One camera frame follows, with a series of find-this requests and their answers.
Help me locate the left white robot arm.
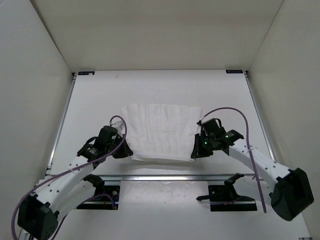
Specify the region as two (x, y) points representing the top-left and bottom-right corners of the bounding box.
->
(11, 116), (133, 240)

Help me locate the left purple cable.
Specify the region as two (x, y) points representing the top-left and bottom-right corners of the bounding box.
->
(10, 115), (129, 239)

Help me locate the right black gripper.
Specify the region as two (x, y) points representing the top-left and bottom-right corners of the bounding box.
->
(191, 133), (216, 159)

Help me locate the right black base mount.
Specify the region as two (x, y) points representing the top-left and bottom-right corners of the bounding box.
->
(196, 173), (258, 212)

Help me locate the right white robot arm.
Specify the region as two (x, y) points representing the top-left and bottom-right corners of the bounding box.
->
(191, 118), (314, 221)

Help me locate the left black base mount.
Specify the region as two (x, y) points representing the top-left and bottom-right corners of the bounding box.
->
(76, 174), (121, 211)

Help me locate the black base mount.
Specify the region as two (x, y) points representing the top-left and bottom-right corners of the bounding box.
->
(196, 173), (258, 212)
(76, 174), (121, 211)

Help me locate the white pleated skirt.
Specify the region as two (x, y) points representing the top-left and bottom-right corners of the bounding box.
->
(120, 104), (202, 162)

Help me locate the blue corner label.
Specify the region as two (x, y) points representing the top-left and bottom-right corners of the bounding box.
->
(77, 71), (95, 76)
(225, 69), (243, 74)

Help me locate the aluminium rail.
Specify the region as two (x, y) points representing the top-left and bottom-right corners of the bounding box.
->
(100, 174), (233, 182)

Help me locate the right blue corner label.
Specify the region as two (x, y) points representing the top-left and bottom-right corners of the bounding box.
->
(225, 69), (243, 74)

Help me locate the left blue corner label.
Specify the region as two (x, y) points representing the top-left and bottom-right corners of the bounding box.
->
(77, 71), (95, 76)

